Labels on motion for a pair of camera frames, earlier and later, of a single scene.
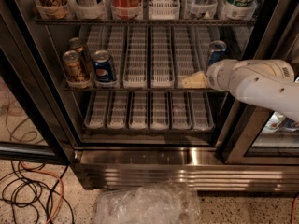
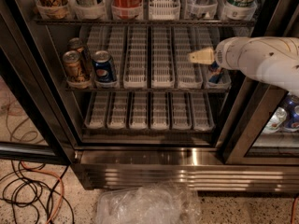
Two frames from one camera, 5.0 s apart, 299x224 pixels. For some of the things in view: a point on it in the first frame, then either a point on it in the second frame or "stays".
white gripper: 219,74 → 226,55
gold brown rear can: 76,44 stays
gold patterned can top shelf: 52,1 stays
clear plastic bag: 149,203 stays
